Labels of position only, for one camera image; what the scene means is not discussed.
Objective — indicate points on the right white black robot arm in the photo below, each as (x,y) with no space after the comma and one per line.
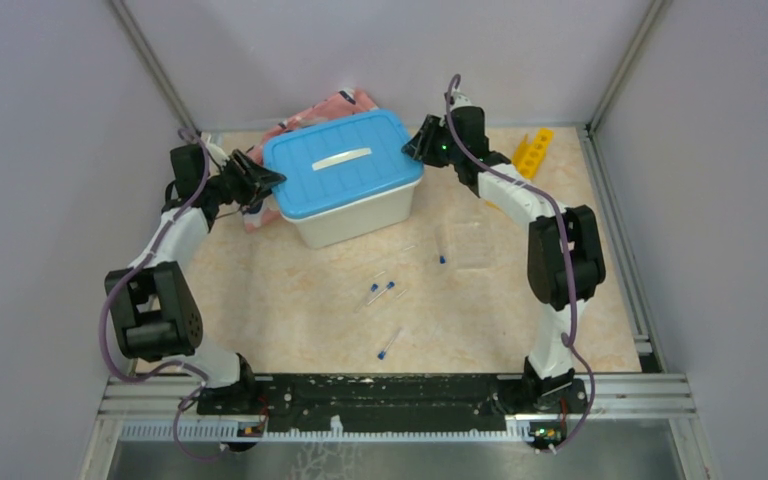
(565,262)

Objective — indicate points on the white plastic storage bin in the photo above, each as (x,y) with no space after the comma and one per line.
(357,218)

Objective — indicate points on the yellow test tube rack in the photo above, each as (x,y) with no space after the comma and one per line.
(531,156)

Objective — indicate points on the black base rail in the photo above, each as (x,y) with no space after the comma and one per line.
(413,403)

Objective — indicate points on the blue plastic bin lid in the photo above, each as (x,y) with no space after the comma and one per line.
(333,164)

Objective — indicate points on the clear plastic tube rack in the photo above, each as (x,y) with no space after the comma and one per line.
(470,246)

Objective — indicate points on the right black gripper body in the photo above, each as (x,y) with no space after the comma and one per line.
(438,138)

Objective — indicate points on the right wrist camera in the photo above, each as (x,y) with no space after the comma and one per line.
(458,100)

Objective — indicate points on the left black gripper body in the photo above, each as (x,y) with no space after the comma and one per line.
(231,183)

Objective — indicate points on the pink patterned cloth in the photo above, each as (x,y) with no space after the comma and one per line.
(343,103)

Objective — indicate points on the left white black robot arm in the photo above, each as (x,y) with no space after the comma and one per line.
(149,309)

